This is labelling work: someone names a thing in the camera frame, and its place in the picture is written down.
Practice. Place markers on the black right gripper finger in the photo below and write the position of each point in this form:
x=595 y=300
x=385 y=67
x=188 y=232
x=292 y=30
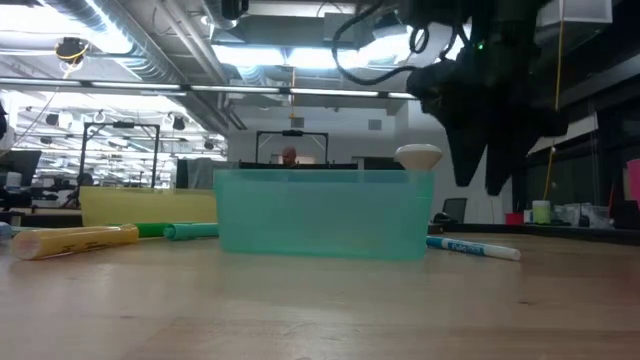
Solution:
x=505 y=160
x=465 y=150

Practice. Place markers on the blue white thin marker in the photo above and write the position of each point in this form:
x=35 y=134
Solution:
x=472 y=248

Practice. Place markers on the green translucent plastic bin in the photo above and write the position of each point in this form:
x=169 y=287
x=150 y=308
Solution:
x=325 y=215

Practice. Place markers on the green thick marker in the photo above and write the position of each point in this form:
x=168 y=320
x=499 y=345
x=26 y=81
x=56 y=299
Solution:
x=152 y=230

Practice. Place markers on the blue thick marker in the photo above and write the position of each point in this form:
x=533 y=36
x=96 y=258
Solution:
x=5 y=230

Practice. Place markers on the black office chair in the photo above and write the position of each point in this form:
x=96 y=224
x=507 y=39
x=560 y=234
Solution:
x=455 y=209

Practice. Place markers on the green white container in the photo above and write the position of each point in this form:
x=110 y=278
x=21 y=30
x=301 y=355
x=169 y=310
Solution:
x=541 y=212

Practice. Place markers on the black overhead light bar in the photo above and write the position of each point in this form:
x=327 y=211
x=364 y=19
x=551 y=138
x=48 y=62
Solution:
x=250 y=91

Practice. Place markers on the grey ceiling box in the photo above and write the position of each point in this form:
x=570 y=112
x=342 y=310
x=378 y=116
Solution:
x=340 y=30

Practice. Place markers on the red translucent plastic bin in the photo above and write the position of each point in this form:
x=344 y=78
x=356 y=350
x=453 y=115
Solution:
x=635 y=182

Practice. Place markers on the person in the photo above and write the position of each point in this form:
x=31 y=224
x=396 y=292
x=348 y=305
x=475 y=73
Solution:
x=85 y=179
x=289 y=156

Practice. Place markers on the yellow translucent plastic bin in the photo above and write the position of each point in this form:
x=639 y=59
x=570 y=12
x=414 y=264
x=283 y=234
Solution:
x=145 y=205

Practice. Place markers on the teal thick marker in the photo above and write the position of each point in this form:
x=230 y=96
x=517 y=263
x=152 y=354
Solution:
x=192 y=231

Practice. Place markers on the computer monitor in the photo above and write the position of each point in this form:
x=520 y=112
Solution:
x=22 y=165

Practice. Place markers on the yellow-orange thick marker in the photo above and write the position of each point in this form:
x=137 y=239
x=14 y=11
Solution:
x=75 y=241

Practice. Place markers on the green white thin marker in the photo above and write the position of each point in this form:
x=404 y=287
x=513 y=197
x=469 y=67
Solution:
x=22 y=229

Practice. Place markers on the silver long air duct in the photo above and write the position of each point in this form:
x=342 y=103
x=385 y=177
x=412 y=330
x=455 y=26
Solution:
x=135 y=40

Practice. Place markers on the distant black rig frame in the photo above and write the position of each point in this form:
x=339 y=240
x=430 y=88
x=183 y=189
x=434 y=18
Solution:
x=292 y=133
x=156 y=160

